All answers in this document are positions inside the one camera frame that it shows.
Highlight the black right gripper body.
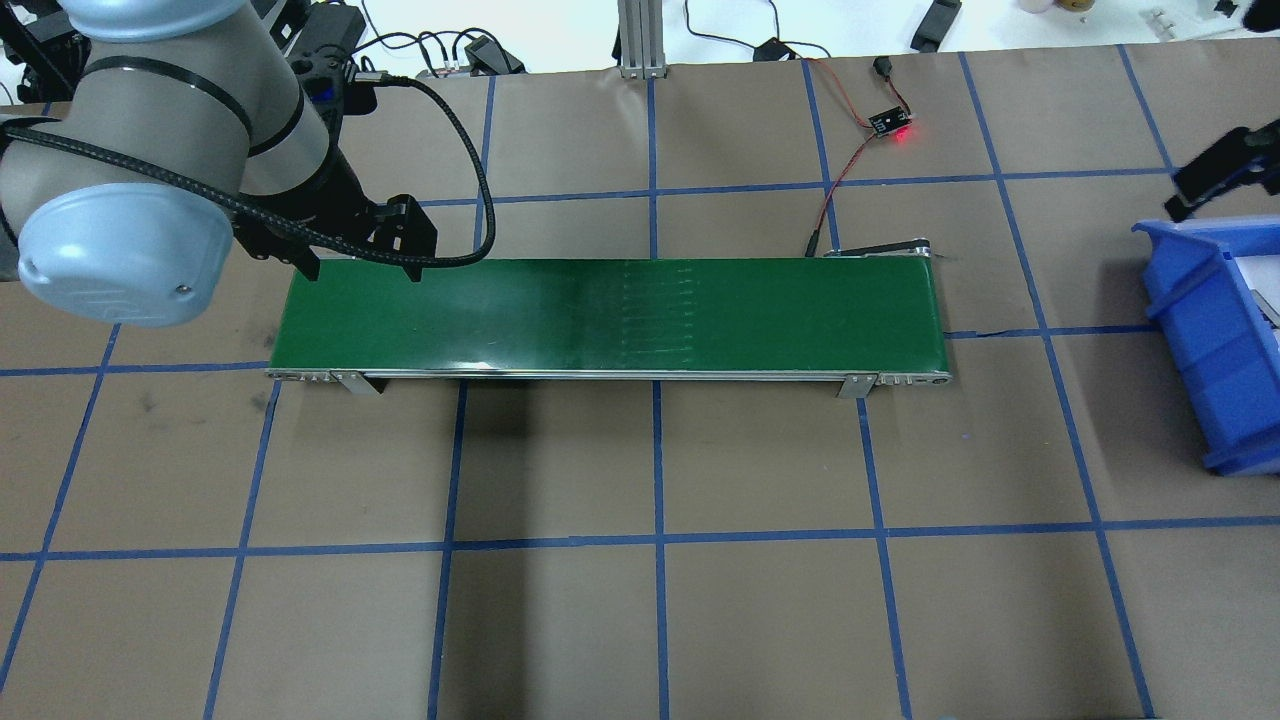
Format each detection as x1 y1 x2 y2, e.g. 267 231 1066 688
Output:
1164 122 1279 223

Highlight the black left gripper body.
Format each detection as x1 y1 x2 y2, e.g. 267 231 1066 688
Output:
232 55 438 263

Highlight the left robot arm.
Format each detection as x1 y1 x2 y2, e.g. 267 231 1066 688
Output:
3 1 442 328

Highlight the blue plastic bin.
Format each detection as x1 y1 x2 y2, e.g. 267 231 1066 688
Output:
1132 215 1279 477

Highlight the black power adapter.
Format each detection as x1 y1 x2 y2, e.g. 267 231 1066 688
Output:
285 3 369 81

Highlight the small controller board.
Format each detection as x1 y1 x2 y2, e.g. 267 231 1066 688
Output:
867 105 914 138

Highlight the green conveyor belt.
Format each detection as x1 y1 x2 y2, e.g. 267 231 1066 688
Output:
266 249 954 397

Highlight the aluminium frame post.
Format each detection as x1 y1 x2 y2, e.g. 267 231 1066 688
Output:
617 0 668 79

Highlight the red conveyor power wire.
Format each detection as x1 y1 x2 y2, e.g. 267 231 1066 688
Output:
800 55 916 259

